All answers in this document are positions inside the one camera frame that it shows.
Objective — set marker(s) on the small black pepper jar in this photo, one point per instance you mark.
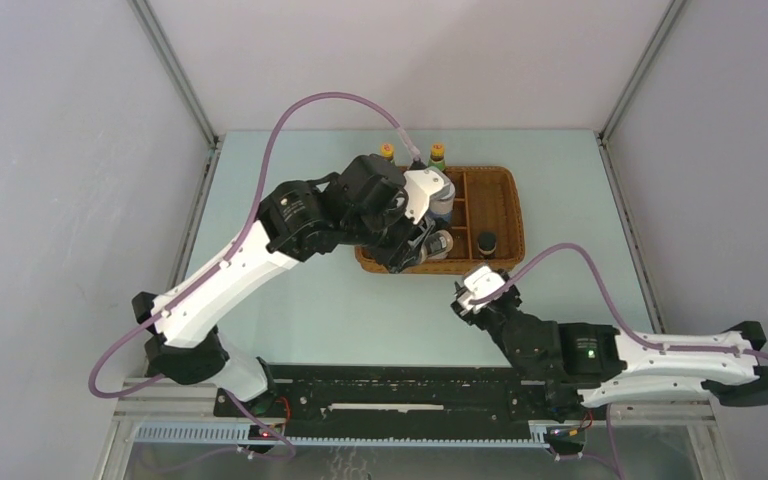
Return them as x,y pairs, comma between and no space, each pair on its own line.
487,242

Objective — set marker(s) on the silver-lid salt jar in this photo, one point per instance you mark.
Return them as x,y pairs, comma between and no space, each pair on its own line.
441,206

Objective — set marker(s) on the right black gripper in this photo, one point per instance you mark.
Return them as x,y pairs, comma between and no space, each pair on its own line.
475,318

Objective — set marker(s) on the brown wicker divided basket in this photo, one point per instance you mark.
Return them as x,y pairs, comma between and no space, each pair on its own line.
486,200

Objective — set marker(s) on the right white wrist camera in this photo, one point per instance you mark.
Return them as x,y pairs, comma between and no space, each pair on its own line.
477,288

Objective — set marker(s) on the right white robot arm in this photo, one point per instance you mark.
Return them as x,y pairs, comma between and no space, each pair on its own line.
590,365

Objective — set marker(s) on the black-lid white spice jar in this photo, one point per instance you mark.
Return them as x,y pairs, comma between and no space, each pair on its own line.
437,245

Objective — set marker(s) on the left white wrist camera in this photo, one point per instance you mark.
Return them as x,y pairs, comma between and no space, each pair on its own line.
420,187

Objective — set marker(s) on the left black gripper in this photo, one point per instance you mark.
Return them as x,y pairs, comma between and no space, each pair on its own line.
404,253

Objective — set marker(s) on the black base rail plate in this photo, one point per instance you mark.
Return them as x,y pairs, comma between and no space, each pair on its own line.
362,403

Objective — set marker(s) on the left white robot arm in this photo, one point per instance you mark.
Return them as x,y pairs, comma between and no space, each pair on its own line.
372,204

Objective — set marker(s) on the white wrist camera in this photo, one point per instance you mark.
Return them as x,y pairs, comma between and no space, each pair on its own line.
420,187
477,288

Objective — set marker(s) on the yellow-cap sauce bottle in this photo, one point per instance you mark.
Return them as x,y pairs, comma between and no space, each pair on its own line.
387,151
437,157

